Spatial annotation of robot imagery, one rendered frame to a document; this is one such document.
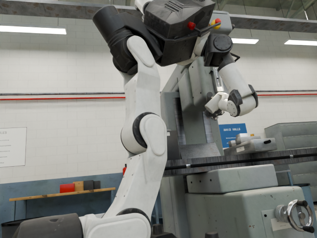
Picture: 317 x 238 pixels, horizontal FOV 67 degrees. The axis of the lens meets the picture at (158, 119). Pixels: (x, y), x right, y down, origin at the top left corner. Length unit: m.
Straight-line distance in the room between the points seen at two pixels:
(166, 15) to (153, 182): 0.69
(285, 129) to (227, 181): 5.50
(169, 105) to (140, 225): 1.30
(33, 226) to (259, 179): 1.07
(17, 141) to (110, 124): 2.00
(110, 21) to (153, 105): 0.38
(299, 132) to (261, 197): 5.87
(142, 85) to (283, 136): 5.87
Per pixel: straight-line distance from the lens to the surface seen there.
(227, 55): 1.20
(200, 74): 1.61
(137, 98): 0.92
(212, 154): 1.91
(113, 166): 5.62
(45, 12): 4.40
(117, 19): 1.06
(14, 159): 5.92
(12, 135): 6.05
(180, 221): 1.86
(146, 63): 0.97
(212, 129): 2.02
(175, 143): 1.45
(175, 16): 1.10
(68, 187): 5.04
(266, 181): 1.42
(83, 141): 5.72
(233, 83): 1.15
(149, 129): 0.85
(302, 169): 6.79
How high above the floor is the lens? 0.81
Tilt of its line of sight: 16 degrees up
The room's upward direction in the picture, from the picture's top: 6 degrees counter-clockwise
